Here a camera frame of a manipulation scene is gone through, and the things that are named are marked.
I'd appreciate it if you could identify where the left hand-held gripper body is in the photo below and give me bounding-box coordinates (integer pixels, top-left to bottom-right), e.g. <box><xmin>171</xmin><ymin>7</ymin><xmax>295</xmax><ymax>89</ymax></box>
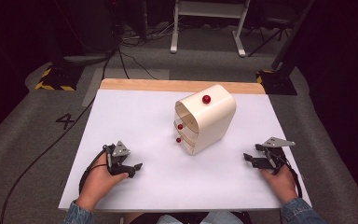
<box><xmin>103</xmin><ymin>140</ymin><xmax>131</xmax><ymax>175</ymax></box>

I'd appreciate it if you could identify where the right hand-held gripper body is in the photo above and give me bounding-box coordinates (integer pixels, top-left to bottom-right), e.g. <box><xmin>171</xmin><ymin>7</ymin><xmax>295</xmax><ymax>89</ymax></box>
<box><xmin>255</xmin><ymin>136</ymin><xmax>296</xmax><ymax>171</ymax></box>

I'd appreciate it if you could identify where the person's right hand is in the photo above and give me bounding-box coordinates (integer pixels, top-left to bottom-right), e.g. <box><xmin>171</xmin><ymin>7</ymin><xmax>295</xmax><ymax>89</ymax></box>
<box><xmin>258</xmin><ymin>164</ymin><xmax>298</xmax><ymax>205</ymax></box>

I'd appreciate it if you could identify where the person's left hand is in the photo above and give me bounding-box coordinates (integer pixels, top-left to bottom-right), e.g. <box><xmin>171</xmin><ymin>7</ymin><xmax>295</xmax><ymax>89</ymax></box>
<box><xmin>75</xmin><ymin>153</ymin><xmax>130</xmax><ymax>213</ymax></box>

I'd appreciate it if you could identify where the white table mat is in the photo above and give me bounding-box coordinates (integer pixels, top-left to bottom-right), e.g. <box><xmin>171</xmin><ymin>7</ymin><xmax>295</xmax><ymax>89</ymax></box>
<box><xmin>58</xmin><ymin>89</ymin><xmax>312</xmax><ymax>212</ymax></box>

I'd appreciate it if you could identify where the cream mini drawer cabinet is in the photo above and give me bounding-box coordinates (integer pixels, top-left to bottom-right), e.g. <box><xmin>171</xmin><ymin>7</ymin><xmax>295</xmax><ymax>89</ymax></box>
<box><xmin>173</xmin><ymin>83</ymin><xmax>238</xmax><ymax>156</ymax></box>

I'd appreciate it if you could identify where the cream drawer with red knob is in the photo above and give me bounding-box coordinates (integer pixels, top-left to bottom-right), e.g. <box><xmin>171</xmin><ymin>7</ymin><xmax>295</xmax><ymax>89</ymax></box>
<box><xmin>174</xmin><ymin>133</ymin><xmax>198</xmax><ymax>156</ymax></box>
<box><xmin>174</xmin><ymin>119</ymin><xmax>200</xmax><ymax>142</ymax></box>

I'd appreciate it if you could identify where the yellow-black striped stand base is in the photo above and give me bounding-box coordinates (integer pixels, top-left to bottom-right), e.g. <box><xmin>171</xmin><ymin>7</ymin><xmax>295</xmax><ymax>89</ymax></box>
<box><xmin>255</xmin><ymin>69</ymin><xmax>298</xmax><ymax>96</ymax></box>
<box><xmin>34</xmin><ymin>63</ymin><xmax>86</xmax><ymax>92</ymax></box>

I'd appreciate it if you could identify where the wooden table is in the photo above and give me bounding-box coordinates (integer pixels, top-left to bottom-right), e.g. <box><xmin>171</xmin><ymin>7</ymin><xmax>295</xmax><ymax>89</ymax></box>
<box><xmin>99</xmin><ymin>77</ymin><xmax>267</xmax><ymax>95</ymax></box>

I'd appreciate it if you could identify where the black tripod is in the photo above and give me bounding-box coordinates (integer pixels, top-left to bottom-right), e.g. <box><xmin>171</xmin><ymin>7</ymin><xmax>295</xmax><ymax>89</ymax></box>
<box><xmin>247</xmin><ymin>17</ymin><xmax>295</xmax><ymax>58</ymax></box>

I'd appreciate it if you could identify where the right hand-held gripper cable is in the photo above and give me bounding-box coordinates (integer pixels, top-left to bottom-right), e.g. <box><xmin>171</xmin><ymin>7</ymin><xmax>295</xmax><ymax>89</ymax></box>
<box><xmin>265</xmin><ymin>148</ymin><xmax>303</xmax><ymax>200</ymax></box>

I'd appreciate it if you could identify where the hand-held gripper cable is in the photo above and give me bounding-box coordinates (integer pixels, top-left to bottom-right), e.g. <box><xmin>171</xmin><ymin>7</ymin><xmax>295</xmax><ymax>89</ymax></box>
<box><xmin>265</xmin><ymin>148</ymin><xmax>303</xmax><ymax>200</ymax></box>
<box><xmin>78</xmin><ymin>144</ymin><xmax>114</xmax><ymax>195</ymax></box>

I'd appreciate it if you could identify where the left hand-held gripper cable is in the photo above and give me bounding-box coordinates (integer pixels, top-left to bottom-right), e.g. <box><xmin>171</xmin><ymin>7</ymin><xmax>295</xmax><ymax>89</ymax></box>
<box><xmin>78</xmin><ymin>144</ymin><xmax>114</xmax><ymax>195</ymax></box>

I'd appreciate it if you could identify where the long black floor cable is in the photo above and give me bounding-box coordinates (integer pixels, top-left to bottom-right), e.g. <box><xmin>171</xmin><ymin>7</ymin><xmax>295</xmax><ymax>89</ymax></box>
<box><xmin>0</xmin><ymin>50</ymin><xmax>115</xmax><ymax>224</ymax></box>

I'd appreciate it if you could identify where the black metal stand post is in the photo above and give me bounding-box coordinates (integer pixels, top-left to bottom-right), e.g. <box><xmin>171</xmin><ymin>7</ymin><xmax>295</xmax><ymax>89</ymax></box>
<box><xmin>270</xmin><ymin>0</ymin><xmax>317</xmax><ymax>72</ymax></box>

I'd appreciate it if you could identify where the bundle of floor cables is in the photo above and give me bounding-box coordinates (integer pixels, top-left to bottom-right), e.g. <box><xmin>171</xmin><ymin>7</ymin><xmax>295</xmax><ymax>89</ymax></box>
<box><xmin>117</xmin><ymin>18</ymin><xmax>187</xmax><ymax>80</ymax></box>

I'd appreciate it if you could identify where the white desk frame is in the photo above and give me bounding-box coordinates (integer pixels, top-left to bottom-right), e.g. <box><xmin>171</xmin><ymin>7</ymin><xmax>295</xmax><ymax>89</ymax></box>
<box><xmin>170</xmin><ymin>0</ymin><xmax>252</xmax><ymax>58</ymax></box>

